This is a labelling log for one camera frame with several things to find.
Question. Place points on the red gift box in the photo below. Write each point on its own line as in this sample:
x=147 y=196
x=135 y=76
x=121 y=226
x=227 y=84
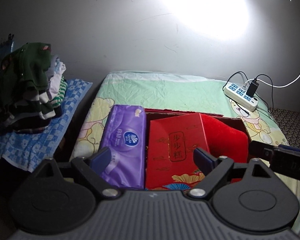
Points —
x=172 y=141

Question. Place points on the white power strip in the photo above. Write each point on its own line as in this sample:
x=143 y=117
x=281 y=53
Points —
x=239 y=94

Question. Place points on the green bear pillow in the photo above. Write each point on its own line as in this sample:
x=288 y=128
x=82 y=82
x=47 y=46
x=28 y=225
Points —
x=172 y=92

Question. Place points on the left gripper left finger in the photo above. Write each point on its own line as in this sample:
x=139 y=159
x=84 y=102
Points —
x=88 y=171

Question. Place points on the purple tissue pack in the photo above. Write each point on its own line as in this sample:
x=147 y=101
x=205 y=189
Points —
x=125 y=136

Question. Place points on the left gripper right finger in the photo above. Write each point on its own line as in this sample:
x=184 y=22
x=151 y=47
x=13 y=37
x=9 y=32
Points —
x=216 y=171

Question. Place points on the red plush toy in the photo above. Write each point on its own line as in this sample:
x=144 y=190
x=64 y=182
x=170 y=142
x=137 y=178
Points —
x=226 y=136

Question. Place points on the black charger adapter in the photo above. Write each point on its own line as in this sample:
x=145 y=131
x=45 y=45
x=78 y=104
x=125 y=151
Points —
x=252 y=88

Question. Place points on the blue checked towel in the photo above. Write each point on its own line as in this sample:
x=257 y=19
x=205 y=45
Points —
x=28 y=149

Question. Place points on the pile of folded clothes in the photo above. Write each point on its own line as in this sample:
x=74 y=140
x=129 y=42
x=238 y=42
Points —
x=31 y=81

